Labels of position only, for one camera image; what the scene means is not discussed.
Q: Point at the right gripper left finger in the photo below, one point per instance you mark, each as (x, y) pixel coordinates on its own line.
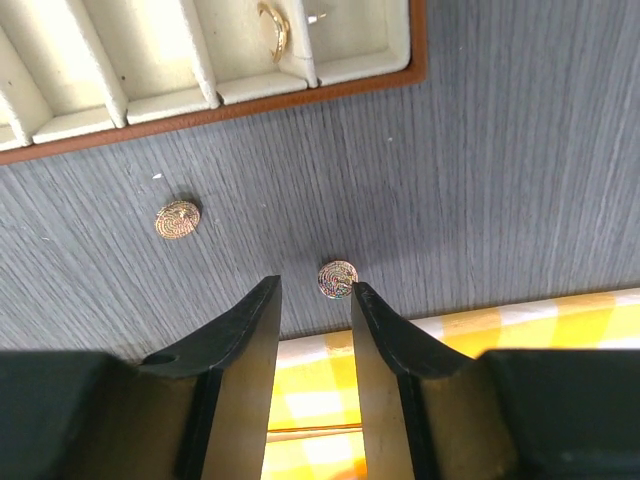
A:
(197, 409)

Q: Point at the round gold earring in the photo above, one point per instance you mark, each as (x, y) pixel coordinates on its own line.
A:
(336, 279)
(177, 220)

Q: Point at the yellow checkered cloth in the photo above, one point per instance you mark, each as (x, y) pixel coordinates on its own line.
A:
(315, 379)

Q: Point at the gold fork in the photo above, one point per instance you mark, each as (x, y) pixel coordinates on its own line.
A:
(312, 432)

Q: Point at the brown jewelry tray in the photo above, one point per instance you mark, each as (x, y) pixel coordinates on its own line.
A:
(81, 74)

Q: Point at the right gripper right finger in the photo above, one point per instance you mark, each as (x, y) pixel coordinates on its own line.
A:
(431, 412)

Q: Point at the gold hoop earring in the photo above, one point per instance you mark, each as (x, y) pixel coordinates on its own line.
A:
(275, 29)

